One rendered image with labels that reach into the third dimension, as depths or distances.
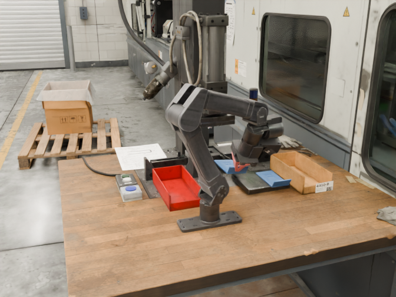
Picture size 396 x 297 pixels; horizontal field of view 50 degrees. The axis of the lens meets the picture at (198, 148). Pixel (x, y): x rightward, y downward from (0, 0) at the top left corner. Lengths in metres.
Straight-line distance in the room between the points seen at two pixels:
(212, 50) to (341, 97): 0.69
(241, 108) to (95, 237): 0.58
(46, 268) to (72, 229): 1.51
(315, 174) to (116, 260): 0.86
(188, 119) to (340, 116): 1.02
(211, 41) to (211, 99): 0.44
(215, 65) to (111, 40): 9.26
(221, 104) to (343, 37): 0.91
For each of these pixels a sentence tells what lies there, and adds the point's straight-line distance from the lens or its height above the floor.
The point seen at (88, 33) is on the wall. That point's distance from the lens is 10.76.
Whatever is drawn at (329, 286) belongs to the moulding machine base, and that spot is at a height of 0.23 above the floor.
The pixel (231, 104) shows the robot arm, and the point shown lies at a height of 1.28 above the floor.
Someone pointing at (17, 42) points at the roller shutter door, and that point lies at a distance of 10.80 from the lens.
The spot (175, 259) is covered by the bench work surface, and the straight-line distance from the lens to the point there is 1.19.
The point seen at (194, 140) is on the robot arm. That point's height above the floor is 1.19.
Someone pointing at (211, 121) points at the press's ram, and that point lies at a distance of 1.62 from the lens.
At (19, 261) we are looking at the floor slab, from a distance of 3.00.
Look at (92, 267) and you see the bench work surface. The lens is 1.19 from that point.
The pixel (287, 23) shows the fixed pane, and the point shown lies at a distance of 2.45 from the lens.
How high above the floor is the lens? 1.57
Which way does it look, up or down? 20 degrees down
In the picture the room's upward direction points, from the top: straight up
